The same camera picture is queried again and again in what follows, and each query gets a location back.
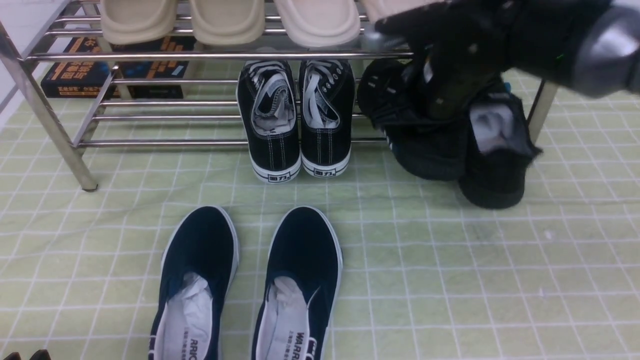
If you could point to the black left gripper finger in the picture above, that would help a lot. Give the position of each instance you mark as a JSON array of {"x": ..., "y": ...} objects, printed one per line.
[
  {"x": 41, "y": 355},
  {"x": 13, "y": 356}
]

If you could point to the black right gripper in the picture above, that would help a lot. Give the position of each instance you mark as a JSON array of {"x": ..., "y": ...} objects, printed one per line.
[{"x": 468, "y": 43}]

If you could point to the black knit sneaker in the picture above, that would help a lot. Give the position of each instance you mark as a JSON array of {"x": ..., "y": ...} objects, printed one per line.
[
  {"x": 390, "y": 95},
  {"x": 499, "y": 149}
]

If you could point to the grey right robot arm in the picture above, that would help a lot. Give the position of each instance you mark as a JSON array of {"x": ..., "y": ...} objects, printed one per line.
[{"x": 590, "y": 47}]

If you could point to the stainless steel shoe rack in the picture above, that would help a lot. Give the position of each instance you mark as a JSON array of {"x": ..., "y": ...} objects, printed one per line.
[{"x": 74, "y": 18}]

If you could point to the beige slipper far right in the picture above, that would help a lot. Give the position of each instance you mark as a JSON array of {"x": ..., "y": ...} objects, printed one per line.
[{"x": 378, "y": 9}]

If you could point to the beige slipper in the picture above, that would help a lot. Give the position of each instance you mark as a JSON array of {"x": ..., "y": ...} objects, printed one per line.
[
  {"x": 137, "y": 21},
  {"x": 320, "y": 23},
  {"x": 378, "y": 9},
  {"x": 227, "y": 22}
]

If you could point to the black canvas sneaker right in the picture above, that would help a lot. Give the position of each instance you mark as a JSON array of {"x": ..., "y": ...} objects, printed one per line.
[{"x": 327, "y": 94}]

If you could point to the black canvas sneaker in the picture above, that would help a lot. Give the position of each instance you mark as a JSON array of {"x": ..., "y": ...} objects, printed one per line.
[
  {"x": 327, "y": 94},
  {"x": 267, "y": 103}
]

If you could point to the green checkered table cloth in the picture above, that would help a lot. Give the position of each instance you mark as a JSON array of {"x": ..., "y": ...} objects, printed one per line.
[{"x": 426, "y": 275}]

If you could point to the navy slip-on shoe left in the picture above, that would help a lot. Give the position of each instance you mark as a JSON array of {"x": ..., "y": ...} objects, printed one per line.
[{"x": 197, "y": 269}]

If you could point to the navy slip-on shoe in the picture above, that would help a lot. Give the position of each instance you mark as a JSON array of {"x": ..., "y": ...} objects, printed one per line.
[
  {"x": 303, "y": 276},
  {"x": 197, "y": 269}
]

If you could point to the black canvas sneaker left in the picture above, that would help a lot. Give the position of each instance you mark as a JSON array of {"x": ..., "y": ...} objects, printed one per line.
[{"x": 267, "y": 103}]

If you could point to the navy slip-on shoe right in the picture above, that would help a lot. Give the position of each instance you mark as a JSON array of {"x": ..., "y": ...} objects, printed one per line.
[{"x": 303, "y": 276}]

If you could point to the black orange cardboard box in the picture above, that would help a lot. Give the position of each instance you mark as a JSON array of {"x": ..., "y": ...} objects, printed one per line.
[{"x": 84, "y": 79}]

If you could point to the beige slipper far left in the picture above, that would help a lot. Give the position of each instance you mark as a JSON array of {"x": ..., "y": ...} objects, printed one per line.
[{"x": 137, "y": 21}]

